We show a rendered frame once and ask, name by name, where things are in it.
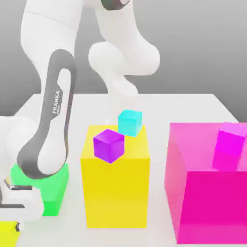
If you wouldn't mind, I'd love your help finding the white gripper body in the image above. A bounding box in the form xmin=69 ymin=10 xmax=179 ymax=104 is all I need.
xmin=0 ymin=190 xmax=45 ymax=222

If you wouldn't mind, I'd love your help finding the small yellow cube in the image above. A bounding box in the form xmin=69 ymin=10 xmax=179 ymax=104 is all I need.
xmin=0 ymin=221 xmax=21 ymax=247

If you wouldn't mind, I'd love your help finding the small purple cube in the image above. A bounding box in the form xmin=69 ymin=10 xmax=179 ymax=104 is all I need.
xmin=93 ymin=128 xmax=125 ymax=165

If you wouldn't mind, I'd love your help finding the small cyan cube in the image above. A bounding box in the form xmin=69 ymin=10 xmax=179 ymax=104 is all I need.
xmin=117 ymin=109 xmax=143 ymax=138

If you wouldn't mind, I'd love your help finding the small magenta cube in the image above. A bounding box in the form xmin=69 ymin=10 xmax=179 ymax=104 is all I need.
xmin=214 ymin=122 xmax=247 ymax=156

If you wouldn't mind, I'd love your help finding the large green box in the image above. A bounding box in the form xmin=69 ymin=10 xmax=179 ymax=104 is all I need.
xmin=9 ymin=162 xmax=70 ymax=217

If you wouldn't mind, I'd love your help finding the large yellow box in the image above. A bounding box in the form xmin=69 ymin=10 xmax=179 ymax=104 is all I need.
xmin=80 ymin=124 xmax=151 ymax=229

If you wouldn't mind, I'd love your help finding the large pink box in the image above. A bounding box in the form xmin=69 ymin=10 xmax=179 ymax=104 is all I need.
xmin=164 ymin=122 xmax=247 ymax=245

